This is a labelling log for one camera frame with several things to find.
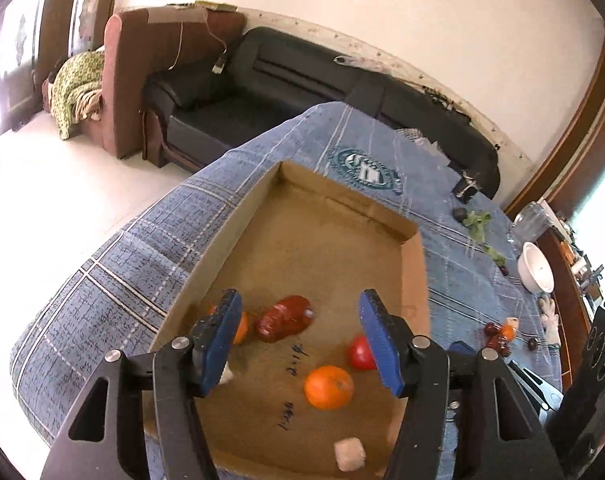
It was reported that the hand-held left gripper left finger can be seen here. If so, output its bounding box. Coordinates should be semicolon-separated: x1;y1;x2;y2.
40;288;244;480

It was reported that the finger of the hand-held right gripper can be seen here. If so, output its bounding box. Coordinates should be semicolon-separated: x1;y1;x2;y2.
449;340;565;413

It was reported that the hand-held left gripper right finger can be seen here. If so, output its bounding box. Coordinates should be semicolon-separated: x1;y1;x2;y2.
358;288;565;480

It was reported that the red apple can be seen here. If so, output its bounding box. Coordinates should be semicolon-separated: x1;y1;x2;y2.
349;336;378;372

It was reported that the small orange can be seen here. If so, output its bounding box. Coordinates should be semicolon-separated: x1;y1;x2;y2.
206;305;256;346

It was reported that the large orange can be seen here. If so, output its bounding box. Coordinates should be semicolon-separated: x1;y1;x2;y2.
303;365;355;411

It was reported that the red plastic bottle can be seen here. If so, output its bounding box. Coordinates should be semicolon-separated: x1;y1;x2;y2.
255;295;317;345

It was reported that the shallow cardboard box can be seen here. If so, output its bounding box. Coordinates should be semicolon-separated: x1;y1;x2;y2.
145;160;431;480

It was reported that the white glove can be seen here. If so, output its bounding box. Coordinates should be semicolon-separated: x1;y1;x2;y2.
538;296;561;349

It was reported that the brown wooden cabinet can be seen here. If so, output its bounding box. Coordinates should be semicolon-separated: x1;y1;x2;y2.
537;230;595;376

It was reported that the white bowl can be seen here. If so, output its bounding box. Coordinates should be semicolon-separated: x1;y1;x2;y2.
517;241;555;293

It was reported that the blue plaid tablecloth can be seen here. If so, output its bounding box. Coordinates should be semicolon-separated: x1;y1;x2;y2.
10;101;565;480

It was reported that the green leafy vegetable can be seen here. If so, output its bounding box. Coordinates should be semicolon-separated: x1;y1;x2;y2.
462;210;507;267

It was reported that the clear glass jar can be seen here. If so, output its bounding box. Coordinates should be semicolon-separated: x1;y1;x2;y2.
511;201;553;251

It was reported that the small black object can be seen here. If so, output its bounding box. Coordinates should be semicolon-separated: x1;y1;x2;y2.
455;171;483;204

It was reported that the brown armchair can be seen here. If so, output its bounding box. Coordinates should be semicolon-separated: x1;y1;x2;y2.
104;7;247;160

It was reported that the black leather sofa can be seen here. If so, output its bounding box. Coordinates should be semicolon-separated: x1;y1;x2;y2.
141;26;500;201

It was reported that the green patterned blanket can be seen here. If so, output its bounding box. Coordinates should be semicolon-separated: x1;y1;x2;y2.
47;51;106;141

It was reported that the brown wooden door frame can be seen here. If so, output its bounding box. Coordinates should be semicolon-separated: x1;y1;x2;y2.
505;35;605;221

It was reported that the charger cable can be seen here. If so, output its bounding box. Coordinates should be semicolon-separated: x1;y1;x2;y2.
170;7;229;75

